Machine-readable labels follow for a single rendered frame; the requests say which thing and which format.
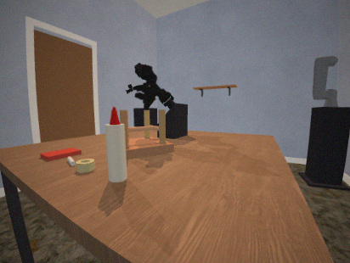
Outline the white glue bottle with red cap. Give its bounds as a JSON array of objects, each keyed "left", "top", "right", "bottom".
[{"left": 105, "top": 107, "right": 127, "bottom": 182}]

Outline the red rectangular block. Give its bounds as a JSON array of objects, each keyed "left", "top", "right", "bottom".
[{"left": 40, "top": 148, "right": 82, "bottom": 161}]

